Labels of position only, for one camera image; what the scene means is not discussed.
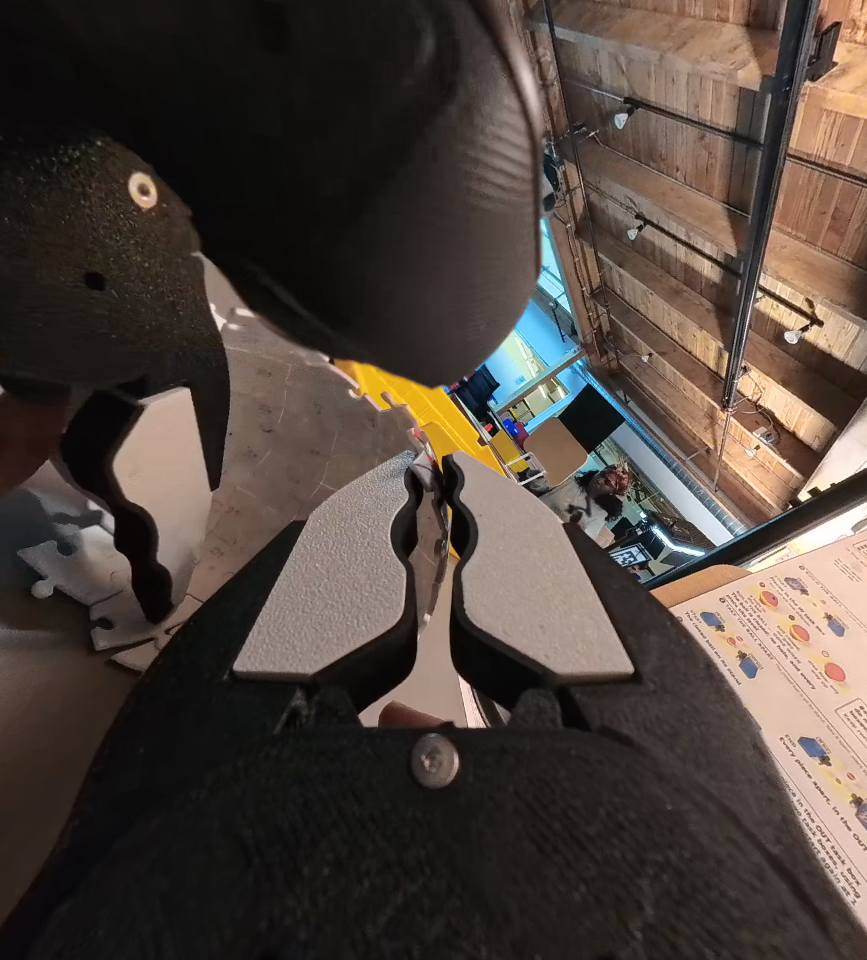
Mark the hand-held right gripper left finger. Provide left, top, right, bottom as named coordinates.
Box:
left=232, top=450, right=426, bottom=710

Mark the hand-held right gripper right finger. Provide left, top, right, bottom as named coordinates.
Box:
left=441, top=450, right=637, bottom=710

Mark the printed instruction sheet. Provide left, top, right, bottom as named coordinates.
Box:
left=669, top=525, right=867, bottom=942

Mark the white puzzle ball shell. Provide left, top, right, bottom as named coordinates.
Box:
left=17, top=255, right=454, bottom=673

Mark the black ceiling rail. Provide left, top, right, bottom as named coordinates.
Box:
left=720, top=0, right=819, bottom=412

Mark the person's right hand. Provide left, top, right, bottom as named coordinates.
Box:
left=378, top=700, right=447, bottom=729

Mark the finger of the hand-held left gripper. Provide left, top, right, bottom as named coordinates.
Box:
left=62, top=385, right=215, bottom=625

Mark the black metal frame bar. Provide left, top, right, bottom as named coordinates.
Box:
left=642, top=442, right=867, bottom=588

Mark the yellow plastic bin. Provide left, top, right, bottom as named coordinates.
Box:
left=336, top=360, right=534, bottom=561

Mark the black panel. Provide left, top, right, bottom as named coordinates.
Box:
left=556, top=383, right=627, bottom=453

